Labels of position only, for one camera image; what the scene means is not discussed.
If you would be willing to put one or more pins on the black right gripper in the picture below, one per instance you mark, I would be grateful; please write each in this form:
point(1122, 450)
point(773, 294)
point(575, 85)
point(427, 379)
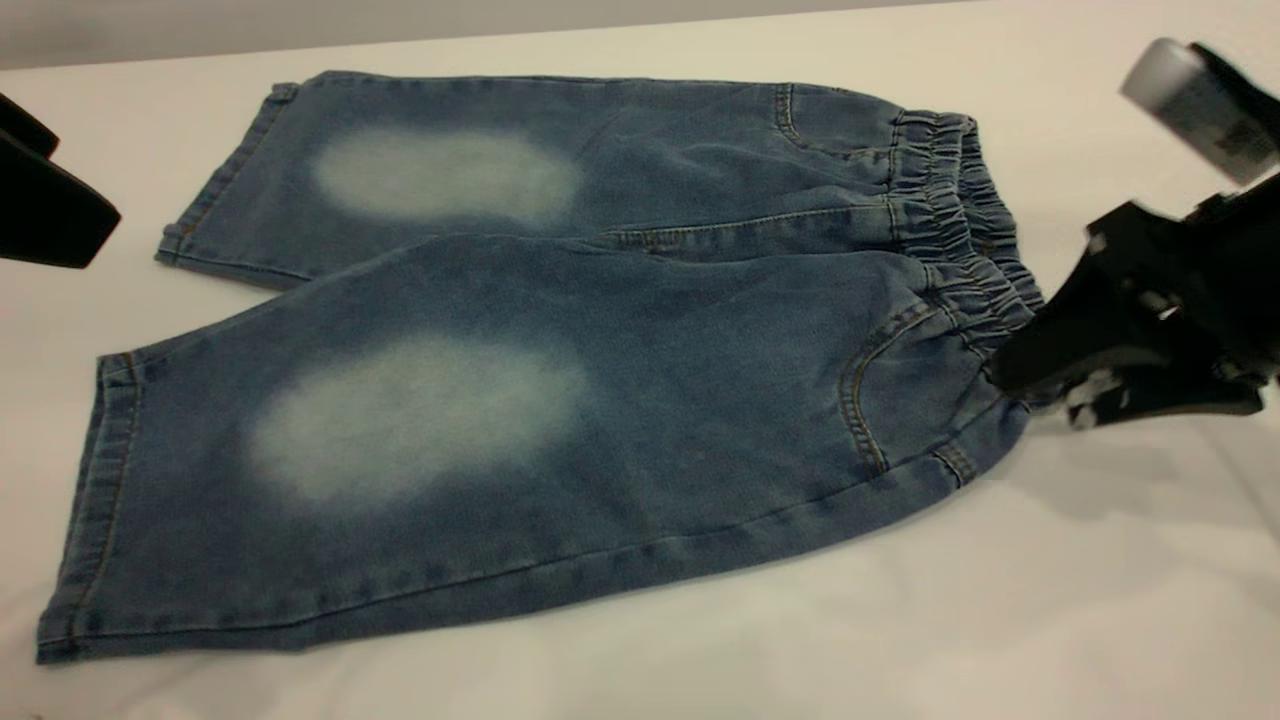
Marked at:
point(1240, 290)

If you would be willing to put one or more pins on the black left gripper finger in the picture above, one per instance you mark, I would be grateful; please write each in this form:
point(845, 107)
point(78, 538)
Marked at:
point(25, 128)
point(50, 215)

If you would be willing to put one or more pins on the blue denim shorts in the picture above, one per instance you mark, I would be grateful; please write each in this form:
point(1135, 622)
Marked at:
point(650, 400)

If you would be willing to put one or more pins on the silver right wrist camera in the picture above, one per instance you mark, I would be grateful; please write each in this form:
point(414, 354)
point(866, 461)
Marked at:
point(1195, 105)

